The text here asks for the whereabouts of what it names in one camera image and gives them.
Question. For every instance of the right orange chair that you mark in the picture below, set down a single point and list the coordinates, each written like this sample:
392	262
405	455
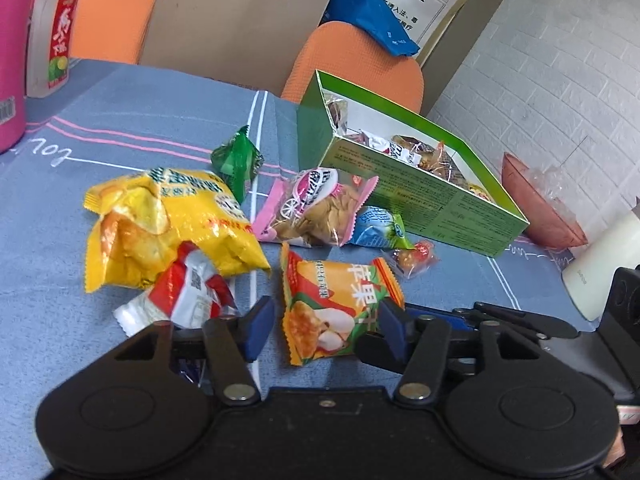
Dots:
346	51

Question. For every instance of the orange chair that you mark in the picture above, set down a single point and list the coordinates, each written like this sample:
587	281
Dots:
346	51
110	30

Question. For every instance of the blue green small packet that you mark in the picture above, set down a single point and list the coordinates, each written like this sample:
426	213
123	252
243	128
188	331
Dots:
376	227

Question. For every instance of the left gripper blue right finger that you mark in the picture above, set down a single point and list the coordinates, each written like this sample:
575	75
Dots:
396	327

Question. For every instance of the blue fabric bag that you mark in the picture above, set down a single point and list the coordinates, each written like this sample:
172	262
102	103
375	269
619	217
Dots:
360	5

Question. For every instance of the orange apple chips packet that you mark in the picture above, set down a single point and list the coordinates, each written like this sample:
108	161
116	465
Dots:
329	305

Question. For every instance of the pink peanut snack packet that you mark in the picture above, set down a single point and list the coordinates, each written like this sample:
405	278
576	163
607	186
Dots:
316	207

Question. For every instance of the yellow chips bag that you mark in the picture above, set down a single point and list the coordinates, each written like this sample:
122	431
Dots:
143	219

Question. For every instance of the red white blue snack packet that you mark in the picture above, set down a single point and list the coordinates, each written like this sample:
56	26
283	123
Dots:
188	293

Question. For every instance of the pink thermos bottle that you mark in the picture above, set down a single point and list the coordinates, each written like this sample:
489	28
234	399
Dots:
14	18

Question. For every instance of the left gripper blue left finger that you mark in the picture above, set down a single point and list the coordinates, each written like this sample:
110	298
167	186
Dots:
255	328

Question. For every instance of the red plastic bowl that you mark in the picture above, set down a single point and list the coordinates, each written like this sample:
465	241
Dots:
546	228

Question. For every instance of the blue tablecloth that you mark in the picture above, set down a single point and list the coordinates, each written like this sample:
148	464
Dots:
111	120

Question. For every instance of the white thermos jug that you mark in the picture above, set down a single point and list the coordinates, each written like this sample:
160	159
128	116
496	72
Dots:
588	278

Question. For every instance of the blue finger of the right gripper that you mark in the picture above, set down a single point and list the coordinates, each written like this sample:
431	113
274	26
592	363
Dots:
372	349
456	320

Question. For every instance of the small green candy packet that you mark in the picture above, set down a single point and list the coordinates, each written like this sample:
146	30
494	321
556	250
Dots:
237	162

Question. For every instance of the left orange chair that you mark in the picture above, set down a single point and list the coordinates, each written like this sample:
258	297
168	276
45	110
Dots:
110	30

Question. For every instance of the clear plastic wrap in bowl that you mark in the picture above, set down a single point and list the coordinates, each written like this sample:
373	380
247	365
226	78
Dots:
552	186

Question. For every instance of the green white cardboard box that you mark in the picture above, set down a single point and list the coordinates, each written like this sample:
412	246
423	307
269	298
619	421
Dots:
477	215

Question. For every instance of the dark clear snack packet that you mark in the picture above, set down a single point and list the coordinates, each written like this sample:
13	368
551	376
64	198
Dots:
433	160

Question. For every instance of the white im snack packet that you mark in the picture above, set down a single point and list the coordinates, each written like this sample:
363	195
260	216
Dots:
387	147

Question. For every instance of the brown paper bag blue handles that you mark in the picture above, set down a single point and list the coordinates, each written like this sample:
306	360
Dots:
250	43

